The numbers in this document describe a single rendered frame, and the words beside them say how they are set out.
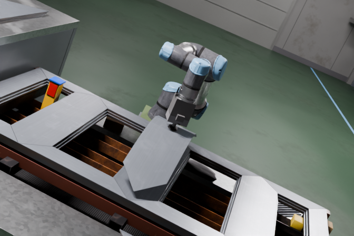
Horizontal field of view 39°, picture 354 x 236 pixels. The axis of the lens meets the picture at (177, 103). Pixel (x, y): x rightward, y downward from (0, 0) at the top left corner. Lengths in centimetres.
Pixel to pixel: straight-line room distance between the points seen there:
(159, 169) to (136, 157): 9
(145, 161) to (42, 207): 40
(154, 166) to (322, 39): 1010
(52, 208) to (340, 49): 1052
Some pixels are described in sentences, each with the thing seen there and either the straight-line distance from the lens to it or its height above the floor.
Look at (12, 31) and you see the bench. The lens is 235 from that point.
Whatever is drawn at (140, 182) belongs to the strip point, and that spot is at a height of 89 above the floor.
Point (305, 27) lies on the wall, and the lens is 1167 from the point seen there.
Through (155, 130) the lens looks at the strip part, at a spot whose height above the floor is 100.
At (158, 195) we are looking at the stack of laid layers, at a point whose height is 84.
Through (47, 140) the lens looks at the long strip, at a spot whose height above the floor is 84.
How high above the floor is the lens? 176
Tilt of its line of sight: 19 degrees down
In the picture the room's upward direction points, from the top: 24 degrees clockwise
